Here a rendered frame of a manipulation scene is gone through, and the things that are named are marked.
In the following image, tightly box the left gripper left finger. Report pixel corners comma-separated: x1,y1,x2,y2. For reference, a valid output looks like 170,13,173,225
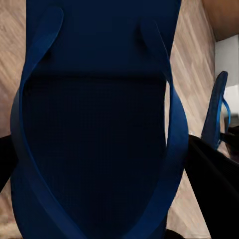
0,135,19,192

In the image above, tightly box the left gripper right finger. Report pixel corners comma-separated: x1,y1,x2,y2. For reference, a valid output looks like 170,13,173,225
184,135,239,239

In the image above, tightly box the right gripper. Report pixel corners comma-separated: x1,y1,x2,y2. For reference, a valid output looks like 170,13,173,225
220,127,239,156

